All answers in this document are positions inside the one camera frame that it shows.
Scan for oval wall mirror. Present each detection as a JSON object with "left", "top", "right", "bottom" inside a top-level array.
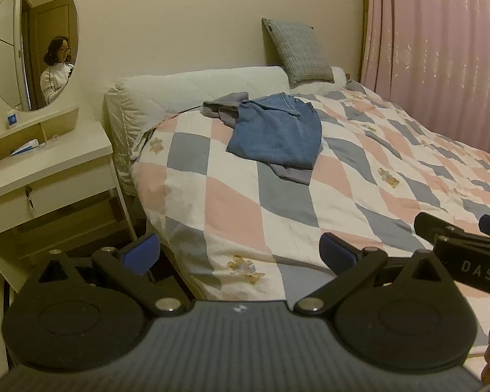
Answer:
[{"left": 0, "top": 0, "right": 81, "bottom": 112}]

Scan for blue jeans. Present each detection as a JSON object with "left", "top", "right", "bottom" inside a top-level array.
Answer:
[{"left": 226, "top": 92, "right": 323, "bottom": 171}]

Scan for white quilted headboard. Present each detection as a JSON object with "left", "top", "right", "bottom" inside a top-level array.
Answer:
[{"left": 104, "top": 65, "right": 349, "bottom": 197}]

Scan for white vanity table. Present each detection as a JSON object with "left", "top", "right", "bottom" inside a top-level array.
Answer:
[{"left": 0, "top": 105, "right": 139, "bottom": 295}]

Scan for checkered pink grey blanket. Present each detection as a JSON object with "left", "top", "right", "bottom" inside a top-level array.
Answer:
[{"left": 130, "top": 81, "right": 490, "bottom": 350}]

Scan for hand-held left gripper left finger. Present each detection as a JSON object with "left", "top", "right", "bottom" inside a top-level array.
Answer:
[{"left": 37, "top": 233, "right": 194, "bottom": 318}]

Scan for pink curtain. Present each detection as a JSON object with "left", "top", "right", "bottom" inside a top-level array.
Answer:
[{"left": 358, "top": 0, "right": 490, "bottom": 165}]

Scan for white vanity drawer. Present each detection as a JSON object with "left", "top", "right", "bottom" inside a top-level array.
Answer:
[{"left": 0, "top": 176, "right": 120, "bottom": 230}]

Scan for grey pillow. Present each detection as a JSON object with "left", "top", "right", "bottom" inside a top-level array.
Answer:
[{"left": 262, "top": 17, "right": 335, "bottom": 87}]

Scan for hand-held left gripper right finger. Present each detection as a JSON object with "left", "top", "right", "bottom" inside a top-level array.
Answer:
[{"left": 294, "top": 232, "right": 444, "bottom": 318}]

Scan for grey garment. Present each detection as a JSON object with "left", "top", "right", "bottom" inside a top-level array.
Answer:
[{"left": 202, "top": 92, "right": 313, "bottom": 185}]

